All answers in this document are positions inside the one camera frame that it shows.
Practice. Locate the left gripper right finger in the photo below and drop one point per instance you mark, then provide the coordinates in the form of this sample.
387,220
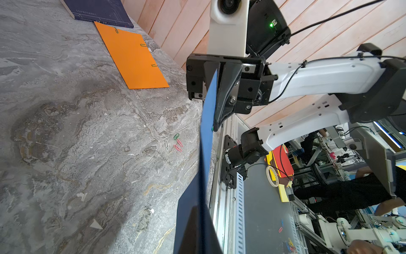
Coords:
210,241

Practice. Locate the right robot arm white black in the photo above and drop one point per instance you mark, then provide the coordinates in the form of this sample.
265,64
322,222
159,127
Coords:
359,88

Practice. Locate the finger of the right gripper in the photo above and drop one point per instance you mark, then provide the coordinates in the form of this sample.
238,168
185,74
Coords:
210,68
227,92

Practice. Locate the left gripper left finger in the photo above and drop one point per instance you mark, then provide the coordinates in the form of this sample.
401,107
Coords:
189,243

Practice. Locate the blue paper document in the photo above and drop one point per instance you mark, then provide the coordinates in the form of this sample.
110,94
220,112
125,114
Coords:
195,193

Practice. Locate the orange paper document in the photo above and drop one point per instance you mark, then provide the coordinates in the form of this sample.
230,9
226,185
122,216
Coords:
133,61

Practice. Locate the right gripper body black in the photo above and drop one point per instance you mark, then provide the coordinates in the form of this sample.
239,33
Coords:
255,84

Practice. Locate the dark navy notebook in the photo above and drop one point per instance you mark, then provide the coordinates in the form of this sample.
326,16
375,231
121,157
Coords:
111,12

